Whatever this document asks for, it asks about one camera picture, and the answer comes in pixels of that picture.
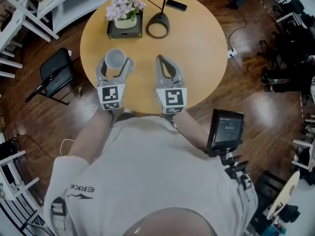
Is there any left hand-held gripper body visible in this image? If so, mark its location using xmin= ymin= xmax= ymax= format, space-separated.
xmin=96 ymin=76 xmax=127 ymax=111

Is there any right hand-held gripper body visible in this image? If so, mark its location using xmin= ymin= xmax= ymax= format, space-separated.
xmin=154 ymin=79 xmax=189 ymax=115

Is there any person's right forearm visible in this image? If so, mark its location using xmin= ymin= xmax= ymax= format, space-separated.
xmin=172 ymin=111 xmax=211 ymax=154

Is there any person's left forearm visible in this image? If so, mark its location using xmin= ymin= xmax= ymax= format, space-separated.
xmin=67 ymin=108 xmax=115 ymax=159

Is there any black folding chair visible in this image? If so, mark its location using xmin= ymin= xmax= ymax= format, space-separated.
xmin=25 ymin=47 xmax=74 ymax=106

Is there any black desk lamp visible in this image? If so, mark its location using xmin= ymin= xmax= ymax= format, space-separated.
xmin=145 ymin=0 xmax=185 ymax=38

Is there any black monitor screen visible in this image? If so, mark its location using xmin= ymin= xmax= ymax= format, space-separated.
xmin=206 ymin=109 xmax=246 ymax=157

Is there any black phone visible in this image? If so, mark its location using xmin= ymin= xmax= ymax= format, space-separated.
xmin=166 ymin=0 xmax=188 ymax=11

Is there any white shelving unit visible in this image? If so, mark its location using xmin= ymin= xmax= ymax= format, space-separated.
xmin=0 ymin=0 xmax=116 ymax=78

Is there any person's white t-shirt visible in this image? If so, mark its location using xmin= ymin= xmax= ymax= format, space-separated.
xmin=43 ymin=116 xmax=258 ymax=236

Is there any person's neck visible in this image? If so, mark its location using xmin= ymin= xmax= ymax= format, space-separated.
xmin=122 ymin=207 xmax=217 ymax=236

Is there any white metal rack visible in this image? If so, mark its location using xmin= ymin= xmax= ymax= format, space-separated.
xmin=0 ymin=150 xmax=40 ymax=201

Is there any white rack with items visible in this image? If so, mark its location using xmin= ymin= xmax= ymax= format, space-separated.
xmin=291 ymin=118 xmax=315 ymax=172

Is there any white floor cable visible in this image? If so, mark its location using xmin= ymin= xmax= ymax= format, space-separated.
xmin=60 ymin=138 xmax=76 ymax=157

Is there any black power cable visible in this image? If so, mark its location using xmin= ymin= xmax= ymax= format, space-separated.
xmin=227 ymin=11 xmax=249 ymax=76

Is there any black floor cable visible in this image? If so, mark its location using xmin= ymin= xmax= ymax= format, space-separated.
xmin=13 ymin=134 xmax=54 ymax=161

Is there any grey harness strap black buckle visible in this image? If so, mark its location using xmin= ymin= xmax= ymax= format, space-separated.
xmin=238 ymin=175 xmax=256 ymax=204
xmin=50 ymin=197 xmax=68 ymax=236

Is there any silver necklace chain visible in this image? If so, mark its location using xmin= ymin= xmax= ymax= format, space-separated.
xmin=127 ymin=217 xmax=146 ymax=236

